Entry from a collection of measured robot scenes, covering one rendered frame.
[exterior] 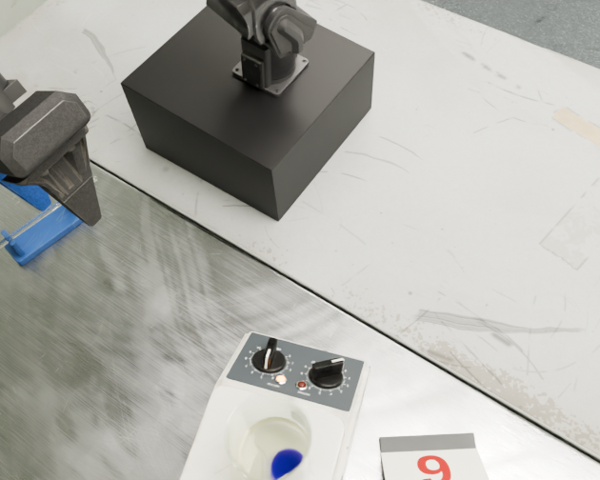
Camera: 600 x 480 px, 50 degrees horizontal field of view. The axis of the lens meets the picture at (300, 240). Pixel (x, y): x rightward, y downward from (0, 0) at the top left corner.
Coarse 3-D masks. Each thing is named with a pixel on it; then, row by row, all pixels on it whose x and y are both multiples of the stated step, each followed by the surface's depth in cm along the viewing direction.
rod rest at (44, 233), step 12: (48, 216) 76; (60, 216) 75; (72, 216) 75; (36, 228) 75; (48, 228) 75; (60, 228) 75; (72, 228) 75; (12, 240) 71; (24, 240) 74; (36, 240) 74; (48, 240) 74; (12, 252) 73; (24, 252) 73; (36, 252) 74; (24, 264) 73
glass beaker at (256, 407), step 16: (256, 400) 47; (272, 400) 48; (288, 400) 47; (240, 416) 48; (256, 416) 50; (272, 416) 52; (288, 416) 51; (304, 416) 46; (224, 432) 46; (240, 432) 50; (304, 464) 46
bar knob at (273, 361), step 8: (272, 344) 60; (256, 352) 61; (264, 352) 59; (272, 352) 59; (280, 352) 62; (256, 360) 60; (264, 360) 59; (272, 360) 60; (280, 360) 61; (256, 368) 60; (264, 368) 59; (272, 368) 60; (280, 368) 60
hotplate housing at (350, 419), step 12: (240, 348) 62; (216, 384) 58; (228, 384) 58; (240, 384) 58; (360, 384) 60; (360, 396) 59; (312, 408) 56; (324, 408) 56; (360, 408) 61; (348, 420) 56; (348, 432) 55; (348, 444) 55; (348, 456) 58; (336, 468) 53
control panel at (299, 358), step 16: (256, 336) 64; (240, 352) 62; (288, 352) 62; (304, 352) 62; (320, 352) 63; (240, 368) 60; (288, 368) 60; (304, 368) 61; (352, 368) 61; (256, 384) 58; (272, 384) 58; (288, 384) 58; (352, 384) 59; (320, 400) 57; (336, 400) 57; (352, 400) 57
